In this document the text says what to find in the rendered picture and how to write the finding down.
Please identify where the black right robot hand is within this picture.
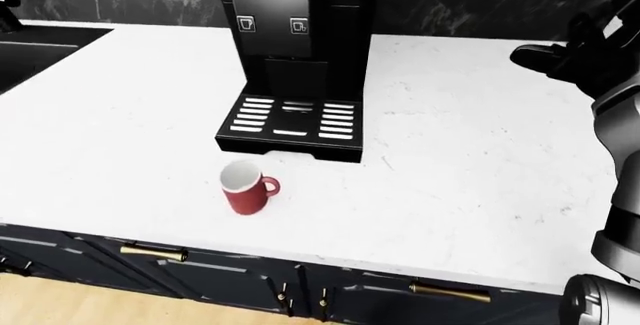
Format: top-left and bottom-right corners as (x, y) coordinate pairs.
(509, 12), (632, 100)

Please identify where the red mug white inside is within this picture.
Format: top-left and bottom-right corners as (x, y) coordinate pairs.
(219, 160), (282, 217)

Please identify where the black coffee machine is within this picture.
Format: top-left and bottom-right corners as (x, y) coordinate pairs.
(209, 0), (374, 165)

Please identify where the dark blue base cabinet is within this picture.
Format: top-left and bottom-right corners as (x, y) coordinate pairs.
(0, 223), (569, 325)

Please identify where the black kitchen sink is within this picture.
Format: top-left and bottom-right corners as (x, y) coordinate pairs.
(0, 25), (116, 94)

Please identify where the black sink faucet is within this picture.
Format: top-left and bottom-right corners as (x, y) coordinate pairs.
(0, 0), (25, 34)

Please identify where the brass drawer handle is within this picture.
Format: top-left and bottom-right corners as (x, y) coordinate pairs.
(408, 280), (492, 304)
(119, 241), (190, 262)

